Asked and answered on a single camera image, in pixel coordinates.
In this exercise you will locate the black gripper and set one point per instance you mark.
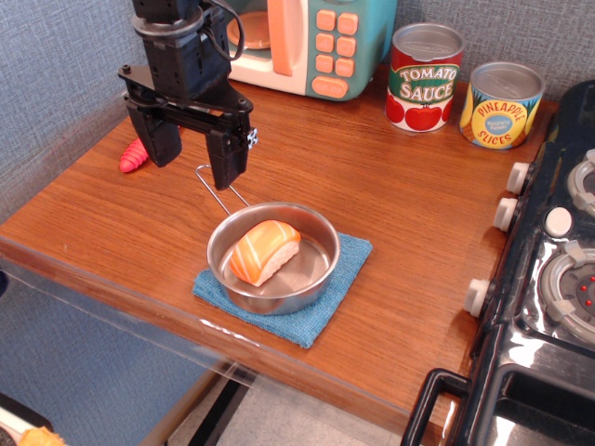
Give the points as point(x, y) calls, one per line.
point(187, 67)

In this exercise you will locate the red handled spoon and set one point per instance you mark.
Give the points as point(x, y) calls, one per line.
point(133, 157)

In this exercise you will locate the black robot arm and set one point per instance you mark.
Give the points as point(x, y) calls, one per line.
point(181, 14)

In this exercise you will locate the blue cloth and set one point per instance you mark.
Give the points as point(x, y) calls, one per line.
point(304, 326)

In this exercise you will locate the tomato sauce can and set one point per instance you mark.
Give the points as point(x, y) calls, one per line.
point(424, 69)

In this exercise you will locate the pineapple slices can yellow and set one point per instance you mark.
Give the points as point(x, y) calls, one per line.
point(501, 104)

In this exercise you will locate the salmon sushi toy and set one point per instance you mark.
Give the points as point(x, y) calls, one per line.
point(263, 250)

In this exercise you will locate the toy microwave teal and orange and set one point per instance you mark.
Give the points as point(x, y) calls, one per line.
point(319, 49)

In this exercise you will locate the orange fuzzy object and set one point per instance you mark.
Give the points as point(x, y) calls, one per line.
point(40, 436)

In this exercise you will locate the black toy stove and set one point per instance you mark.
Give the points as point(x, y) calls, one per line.
point(531, 380)

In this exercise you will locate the steel pan with wire handle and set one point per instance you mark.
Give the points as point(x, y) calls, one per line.
point(297, 283)

